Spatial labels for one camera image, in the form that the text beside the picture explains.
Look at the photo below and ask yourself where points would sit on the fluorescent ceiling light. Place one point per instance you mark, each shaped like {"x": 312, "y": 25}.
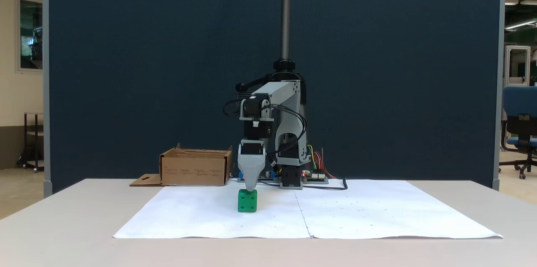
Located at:
{"x": 520, "y": 24}

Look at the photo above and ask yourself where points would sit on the dark blue partition panel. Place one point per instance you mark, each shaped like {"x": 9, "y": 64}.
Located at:
{"x": 126, "y": 48}

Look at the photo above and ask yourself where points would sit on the green dice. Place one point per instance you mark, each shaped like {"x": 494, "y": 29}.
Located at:
{"x": 247, "y": 202}

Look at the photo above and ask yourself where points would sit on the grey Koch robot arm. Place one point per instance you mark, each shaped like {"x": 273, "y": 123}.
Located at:
{"x": 281, "y": 90}

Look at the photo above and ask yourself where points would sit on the circuit board with red LED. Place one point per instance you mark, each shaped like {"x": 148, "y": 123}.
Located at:
{"x": 315, "y": 178}

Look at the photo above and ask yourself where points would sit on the black camera tripod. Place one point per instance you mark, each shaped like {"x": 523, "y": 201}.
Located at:
{"x": 285, "y": 6}

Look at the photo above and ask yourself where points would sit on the blue office chair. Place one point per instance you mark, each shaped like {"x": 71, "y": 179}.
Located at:
{"x": 520, "y": 103}

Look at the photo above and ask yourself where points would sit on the grey movable gripper jaw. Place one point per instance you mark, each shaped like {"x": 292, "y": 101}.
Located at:
{"x": 251, "y": 170}

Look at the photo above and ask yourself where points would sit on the framed wall window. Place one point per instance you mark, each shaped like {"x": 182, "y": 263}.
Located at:
{"x": 30, "y": 32}

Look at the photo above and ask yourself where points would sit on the brown cardboard box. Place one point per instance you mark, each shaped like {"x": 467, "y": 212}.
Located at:
{"x": 195, "y": 170}

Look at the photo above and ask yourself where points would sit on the blue circuit board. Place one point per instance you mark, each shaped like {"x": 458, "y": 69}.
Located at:
{"x": 268, "y": 176}

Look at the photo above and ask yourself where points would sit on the white paper sheet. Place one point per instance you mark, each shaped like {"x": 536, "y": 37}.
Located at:
{"x": 398, "y": 208}
{"x": 201, "y": 212}

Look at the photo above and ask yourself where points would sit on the grey framed cabinet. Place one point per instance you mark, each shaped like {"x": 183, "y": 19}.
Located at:
{"x": 518, "y": 65}

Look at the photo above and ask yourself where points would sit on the dark side table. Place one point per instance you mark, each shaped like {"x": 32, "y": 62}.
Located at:
{"x": 33, "y": 141}

